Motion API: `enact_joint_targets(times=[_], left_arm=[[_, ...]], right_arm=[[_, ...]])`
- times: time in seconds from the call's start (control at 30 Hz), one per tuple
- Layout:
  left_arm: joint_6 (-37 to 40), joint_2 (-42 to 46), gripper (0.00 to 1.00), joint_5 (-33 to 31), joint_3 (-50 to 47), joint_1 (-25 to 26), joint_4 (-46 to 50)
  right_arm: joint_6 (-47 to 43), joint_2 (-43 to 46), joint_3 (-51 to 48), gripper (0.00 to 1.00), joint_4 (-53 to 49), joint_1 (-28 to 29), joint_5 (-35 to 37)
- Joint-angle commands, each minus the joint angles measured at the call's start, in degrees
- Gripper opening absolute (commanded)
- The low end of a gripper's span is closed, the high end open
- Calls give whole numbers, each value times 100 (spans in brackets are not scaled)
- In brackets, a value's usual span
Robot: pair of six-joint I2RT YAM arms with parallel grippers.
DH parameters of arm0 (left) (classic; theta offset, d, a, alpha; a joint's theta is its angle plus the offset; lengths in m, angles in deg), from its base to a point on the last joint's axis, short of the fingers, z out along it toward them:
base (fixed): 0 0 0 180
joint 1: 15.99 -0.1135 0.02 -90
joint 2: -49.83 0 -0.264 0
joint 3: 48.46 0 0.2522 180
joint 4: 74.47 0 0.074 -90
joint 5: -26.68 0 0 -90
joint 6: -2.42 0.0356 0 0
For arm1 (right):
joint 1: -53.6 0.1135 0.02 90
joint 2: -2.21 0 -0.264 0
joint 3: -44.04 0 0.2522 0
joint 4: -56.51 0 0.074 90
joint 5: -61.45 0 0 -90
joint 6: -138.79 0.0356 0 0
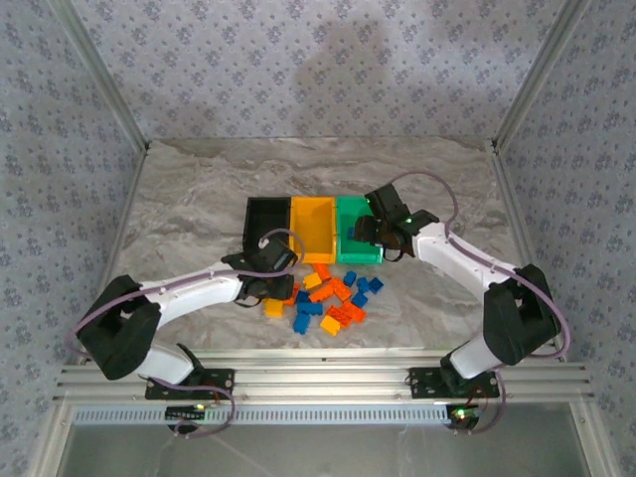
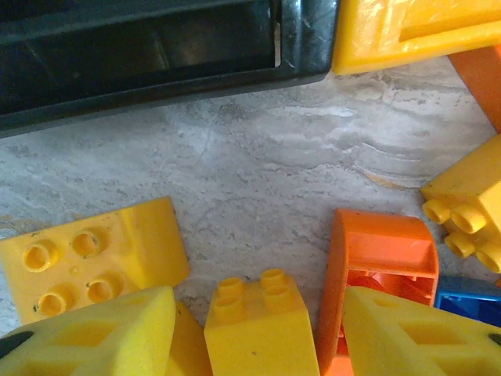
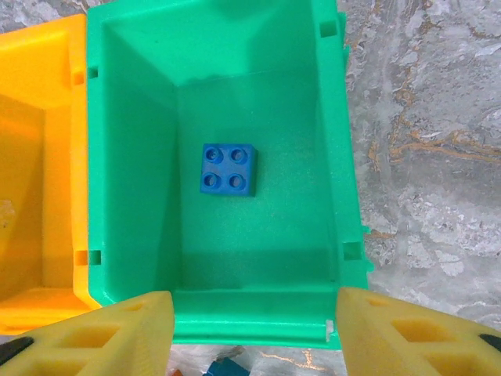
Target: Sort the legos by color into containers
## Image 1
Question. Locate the yellow lego brick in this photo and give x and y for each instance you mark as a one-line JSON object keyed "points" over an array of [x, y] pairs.
{"points": [[312, 281], [333, 325], [274, 308]]}

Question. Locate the long orange lego brick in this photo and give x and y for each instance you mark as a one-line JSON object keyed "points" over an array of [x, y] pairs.
{"points": [[323, 293]]}

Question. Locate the translucent orange lego brick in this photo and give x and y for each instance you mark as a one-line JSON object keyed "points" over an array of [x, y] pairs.
{"points": [[356, 314], [336, 312]]}

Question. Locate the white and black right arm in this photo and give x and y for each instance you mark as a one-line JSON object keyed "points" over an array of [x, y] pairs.
{"points": [[462, 253]]}

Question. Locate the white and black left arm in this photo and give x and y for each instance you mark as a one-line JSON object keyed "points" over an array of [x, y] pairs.
{"points": [[189, 293]]}

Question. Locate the green plastic bin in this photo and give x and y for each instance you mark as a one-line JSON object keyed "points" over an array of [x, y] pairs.
{"points": [[358, 256]]}

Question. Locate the yellow plastic bin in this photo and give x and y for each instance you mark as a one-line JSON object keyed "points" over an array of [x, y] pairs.
{"points": [[313, 223]]}

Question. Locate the black plastic bin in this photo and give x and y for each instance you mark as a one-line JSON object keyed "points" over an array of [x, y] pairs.
{"points": [[266, 213]]}

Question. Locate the small lit circuit board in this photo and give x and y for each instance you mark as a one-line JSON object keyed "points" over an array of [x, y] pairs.
{"points": [[462, 417], [184, 412]]}

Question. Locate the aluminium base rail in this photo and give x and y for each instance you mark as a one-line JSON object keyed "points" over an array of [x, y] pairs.
{"points": [[323, 377]]}

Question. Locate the aluminium table side rail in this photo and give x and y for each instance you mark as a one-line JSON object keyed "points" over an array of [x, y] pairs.
{"points": [[517, 223], [116, 238]]}

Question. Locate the aluminium frame post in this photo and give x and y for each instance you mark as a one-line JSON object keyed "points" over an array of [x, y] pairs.
{"points": [[541, 69], [99, 74]]}

